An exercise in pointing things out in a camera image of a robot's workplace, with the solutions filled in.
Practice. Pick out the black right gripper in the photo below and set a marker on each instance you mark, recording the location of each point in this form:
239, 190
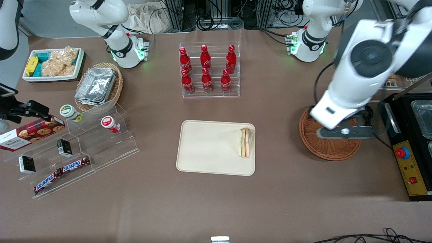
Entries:
8, 108

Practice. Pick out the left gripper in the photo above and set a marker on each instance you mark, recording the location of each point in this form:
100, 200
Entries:
367, 113

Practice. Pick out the triangle sandwich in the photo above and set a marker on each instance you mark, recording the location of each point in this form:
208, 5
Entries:
245, 143

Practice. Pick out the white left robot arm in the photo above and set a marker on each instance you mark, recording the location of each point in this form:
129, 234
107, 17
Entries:
368, 57

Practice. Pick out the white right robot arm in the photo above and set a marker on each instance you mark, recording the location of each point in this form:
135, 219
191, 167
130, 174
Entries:
116, 44

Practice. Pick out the round brown wicker basket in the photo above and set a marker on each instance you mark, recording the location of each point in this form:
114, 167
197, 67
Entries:
330, 148

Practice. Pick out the oval light wicker basket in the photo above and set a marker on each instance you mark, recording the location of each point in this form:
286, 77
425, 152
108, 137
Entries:
118, 86

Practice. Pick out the beige rectangular tray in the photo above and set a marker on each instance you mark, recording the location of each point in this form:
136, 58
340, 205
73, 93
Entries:
209, 148

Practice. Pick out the red tartan cookie box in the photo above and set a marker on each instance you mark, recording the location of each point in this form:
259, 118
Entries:
30, 133

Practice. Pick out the green lid yogurt cup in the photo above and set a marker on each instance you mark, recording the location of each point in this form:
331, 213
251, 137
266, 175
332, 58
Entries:
68, 111

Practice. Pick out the white rectangular bin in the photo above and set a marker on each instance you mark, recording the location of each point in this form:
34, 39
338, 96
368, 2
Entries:
50, 79

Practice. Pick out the teal snack pack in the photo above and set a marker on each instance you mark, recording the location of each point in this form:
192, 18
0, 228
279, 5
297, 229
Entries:
38, 70
43, 55

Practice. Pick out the yellow snack pack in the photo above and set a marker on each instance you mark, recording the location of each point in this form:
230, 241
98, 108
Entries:
31, 65

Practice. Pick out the clear rice cracker bag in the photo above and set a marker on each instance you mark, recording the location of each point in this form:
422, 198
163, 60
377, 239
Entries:
55, 69
65, 55

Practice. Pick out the small black box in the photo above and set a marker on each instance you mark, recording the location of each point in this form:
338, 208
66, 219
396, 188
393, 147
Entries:
27, 164
64, 147

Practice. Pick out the clear glass container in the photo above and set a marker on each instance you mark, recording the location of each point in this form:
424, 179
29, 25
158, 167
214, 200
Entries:
423, 118

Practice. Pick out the silver foil container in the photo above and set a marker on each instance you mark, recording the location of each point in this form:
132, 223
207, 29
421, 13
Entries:
96, 86

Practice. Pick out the brown Snickers bar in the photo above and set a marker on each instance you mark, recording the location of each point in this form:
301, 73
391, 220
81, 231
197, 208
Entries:
75, 164
47, 182

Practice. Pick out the black appliance housing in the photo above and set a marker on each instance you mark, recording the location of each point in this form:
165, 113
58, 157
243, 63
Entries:
418, 158

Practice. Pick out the yellow emergency stop panel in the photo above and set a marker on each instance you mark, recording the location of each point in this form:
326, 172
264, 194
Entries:
411, 168

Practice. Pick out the red lid yogurt cup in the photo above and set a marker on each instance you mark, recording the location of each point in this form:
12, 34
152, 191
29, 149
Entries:
108, 123

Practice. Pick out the clear acrylic stepped shelf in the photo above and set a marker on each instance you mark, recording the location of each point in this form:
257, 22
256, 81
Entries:
101, 148

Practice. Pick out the white power strip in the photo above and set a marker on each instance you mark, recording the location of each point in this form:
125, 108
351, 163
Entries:
287, 18

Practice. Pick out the beige crumpled cloth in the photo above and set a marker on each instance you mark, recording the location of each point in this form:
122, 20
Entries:
145, 18

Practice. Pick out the red cola bottle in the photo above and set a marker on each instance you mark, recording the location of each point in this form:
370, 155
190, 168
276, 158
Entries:
225, 82
205, 60
231, 60
185, 62
187, 84
206, 82

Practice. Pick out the clear acrylic bottle rack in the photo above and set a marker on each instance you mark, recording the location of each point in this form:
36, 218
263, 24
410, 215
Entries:
216, 94

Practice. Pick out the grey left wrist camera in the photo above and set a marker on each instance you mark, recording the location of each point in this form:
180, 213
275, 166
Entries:
344, 132

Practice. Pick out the aluminium frame post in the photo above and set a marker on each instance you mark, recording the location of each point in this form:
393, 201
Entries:
265, 13
175, 15

